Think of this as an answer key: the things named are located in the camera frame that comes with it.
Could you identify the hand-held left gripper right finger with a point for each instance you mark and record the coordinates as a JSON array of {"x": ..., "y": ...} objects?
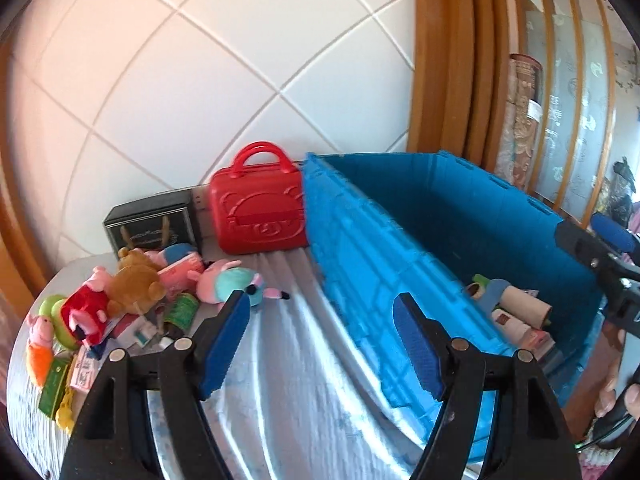
[{"x": 420, "y": 345}]

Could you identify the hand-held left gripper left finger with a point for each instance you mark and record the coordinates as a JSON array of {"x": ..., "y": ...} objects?
[{"x": 225, "y": 345}]

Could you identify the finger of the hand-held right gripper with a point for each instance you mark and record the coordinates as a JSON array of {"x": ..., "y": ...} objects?
[
  {"x": 585, "y": 250},
  {"x": 612, "y": 230}
]

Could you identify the blue three-arm foam boomerang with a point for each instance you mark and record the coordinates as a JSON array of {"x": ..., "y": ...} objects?
[{"x": 495, "y": 292}]

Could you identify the pink medicine box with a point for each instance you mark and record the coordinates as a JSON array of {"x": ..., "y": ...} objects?
[{"x": 540, "y": 345}]

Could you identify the blue plastic crate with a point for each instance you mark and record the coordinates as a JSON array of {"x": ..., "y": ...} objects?
[{"x": 370, "y": 260}]

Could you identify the cloth-covered round desktop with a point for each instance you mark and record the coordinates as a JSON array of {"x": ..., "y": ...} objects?
[{"x": 290, "y": 360}]

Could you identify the person's right hand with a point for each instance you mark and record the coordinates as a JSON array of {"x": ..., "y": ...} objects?
[{"x": 607, "y": 395}]

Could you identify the green printed can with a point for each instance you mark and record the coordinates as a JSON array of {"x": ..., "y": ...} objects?
[{"x": 180, "y": 312}]

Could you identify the pink plush with teal hat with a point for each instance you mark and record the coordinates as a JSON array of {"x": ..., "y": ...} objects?
[{"x": 230, "y": 280}]

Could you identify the white medicine box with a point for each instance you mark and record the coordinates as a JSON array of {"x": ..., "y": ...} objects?
[{"x": 135, "y": 330}]

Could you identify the brown bear plush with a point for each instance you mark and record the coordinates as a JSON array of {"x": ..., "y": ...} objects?
[{"x": 135, "y": 282}]

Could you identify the wooden frosted glass partition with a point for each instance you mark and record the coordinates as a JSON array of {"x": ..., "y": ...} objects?
[{"x": 575, "y": 110}]

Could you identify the red toy suitcase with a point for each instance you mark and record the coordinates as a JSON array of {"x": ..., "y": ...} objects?
[{"x": 260, "y": 215}]

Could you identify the black gift box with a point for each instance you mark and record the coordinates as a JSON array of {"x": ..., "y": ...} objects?
[{"x": 150, "y": 230}]

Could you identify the pink and white box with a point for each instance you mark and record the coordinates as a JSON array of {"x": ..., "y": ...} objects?
[{"x": 82, "y": 370}]

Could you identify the pink plush with red hood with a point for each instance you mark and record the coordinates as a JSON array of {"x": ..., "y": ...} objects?
[{"x": 82, "y": 310}]

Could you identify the rolled patterned mat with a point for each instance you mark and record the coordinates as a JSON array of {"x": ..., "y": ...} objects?
[{"x": 520, "y": 110}]

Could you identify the yellow plastic toy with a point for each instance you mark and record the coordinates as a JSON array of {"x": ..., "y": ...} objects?
[{"x": 67, "y": 410}]

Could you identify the green carton box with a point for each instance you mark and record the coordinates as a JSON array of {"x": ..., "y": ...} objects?
[{"x": 52, "y": 390}]

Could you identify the green plush toy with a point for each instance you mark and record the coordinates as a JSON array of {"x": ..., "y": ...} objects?
[{"x": 50, "y": 305}]

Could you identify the pink pig plush orange dress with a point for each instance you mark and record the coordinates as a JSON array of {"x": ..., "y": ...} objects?
[{"x": 40, "y": 360}]

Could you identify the wooden wall frame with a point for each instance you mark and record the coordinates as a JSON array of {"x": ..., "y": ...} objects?
[
  {"x": 15, "y": 185},
  {"x": 440, "y": 60}
]

